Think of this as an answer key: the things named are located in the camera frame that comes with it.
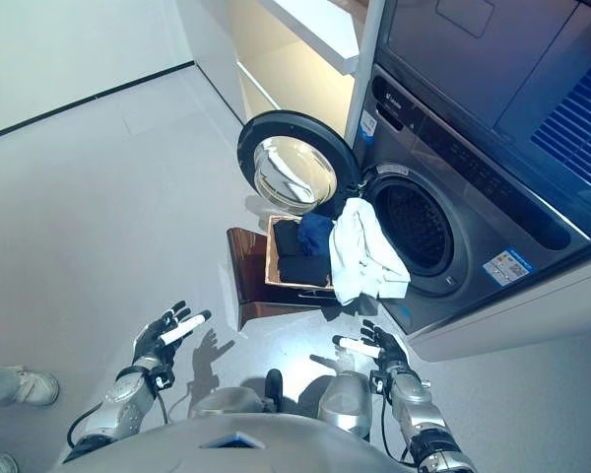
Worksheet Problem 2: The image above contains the blue white instruction sticker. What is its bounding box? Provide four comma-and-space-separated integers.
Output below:
482, 247, 537, 288

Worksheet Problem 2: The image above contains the black folded garment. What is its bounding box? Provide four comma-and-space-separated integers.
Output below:
274, 220, 334, 286

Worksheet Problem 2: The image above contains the left silver robot leg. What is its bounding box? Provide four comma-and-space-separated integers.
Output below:
189, 368, 286, 421

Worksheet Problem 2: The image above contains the grey front-load washing machine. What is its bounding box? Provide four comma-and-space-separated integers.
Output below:
347, 63, 591, 337

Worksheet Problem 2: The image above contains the round washing machine door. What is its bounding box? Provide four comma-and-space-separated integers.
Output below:
236, 110, 359, 223

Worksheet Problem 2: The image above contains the white shelf cabinet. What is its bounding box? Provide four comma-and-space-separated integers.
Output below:
194, 0, 383, 149

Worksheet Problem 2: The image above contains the silver robot torso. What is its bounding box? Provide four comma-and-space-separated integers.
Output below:
53, 411, 420, 473

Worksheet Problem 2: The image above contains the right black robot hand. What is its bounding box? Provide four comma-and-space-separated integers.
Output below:
332, 318, 410, 373

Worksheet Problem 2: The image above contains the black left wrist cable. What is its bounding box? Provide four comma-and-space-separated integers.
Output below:
67, 377, 172, 450

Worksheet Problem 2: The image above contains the right silver robot leg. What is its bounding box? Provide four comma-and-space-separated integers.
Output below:
297, 372, 375, 431

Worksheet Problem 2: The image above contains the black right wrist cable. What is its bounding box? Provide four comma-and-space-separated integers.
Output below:
379, 387, 425, 465

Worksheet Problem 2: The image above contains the blue energy label sticker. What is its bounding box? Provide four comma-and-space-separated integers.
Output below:
358, 110, 378, 143

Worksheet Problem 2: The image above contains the brown acrylic stool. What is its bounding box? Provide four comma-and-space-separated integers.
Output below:
225, 227, 337, 332

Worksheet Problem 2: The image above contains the dark blue garment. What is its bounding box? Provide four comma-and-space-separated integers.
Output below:
297, 212, 337, 256

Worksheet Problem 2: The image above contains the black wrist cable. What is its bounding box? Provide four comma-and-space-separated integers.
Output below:
379, 387, 425, 465
67, 377, 172, 450

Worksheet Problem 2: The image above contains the light grey sweatshirt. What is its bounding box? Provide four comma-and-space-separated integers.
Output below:
328, 198, 412, 305

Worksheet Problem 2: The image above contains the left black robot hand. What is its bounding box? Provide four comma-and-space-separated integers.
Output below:
131, 301, 213, 370

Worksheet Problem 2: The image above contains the white appliance platform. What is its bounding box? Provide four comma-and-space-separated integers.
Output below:
407, 290, 591, 365

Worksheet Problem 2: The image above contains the silver robot leg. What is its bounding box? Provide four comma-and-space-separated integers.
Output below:
297, 372, 375, 431
189, 368, 286, 421

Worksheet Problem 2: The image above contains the woven wicker laundry basket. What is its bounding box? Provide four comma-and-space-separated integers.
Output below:
264, 214, 341, 289

